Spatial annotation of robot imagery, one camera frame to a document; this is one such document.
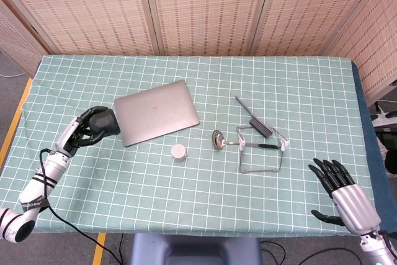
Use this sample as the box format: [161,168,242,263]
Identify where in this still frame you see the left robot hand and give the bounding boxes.
[55,106,108,157]

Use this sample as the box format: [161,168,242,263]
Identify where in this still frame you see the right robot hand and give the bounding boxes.
[308,158,381,235]

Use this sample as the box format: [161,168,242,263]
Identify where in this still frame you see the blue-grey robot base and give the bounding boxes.
[129,233,263,265]

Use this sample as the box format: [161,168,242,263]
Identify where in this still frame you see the black floor equipment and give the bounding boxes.
[376,130,397,179]

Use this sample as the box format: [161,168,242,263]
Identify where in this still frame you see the grey closed laptop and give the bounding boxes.
[113,79,200,148]

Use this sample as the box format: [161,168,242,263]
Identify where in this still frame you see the woven bamboo screen panel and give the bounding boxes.
[251,0,385,58]
[328,0,397,104]
[142,0,275,57]
[0,0,50,77]
[0,0,159,56]

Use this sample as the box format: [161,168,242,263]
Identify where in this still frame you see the small white jar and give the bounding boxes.
[170,143,189,163]

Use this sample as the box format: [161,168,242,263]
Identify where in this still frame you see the blue brush black bristles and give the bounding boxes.
[234,95,274,138]

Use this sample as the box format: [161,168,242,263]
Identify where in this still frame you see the green checked tablecloth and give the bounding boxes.
[0,55,381,238]

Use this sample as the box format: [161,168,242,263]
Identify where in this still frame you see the black floor cable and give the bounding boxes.
[259,240,364,265]

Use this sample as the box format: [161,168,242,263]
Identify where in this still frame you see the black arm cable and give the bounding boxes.
[39,148,125,265]

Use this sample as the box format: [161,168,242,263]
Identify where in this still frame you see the metal wire stand white clips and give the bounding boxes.
[235,124,291,174]

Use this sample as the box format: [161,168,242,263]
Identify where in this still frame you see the steel ladle black handle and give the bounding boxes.
[212,129,282,151]

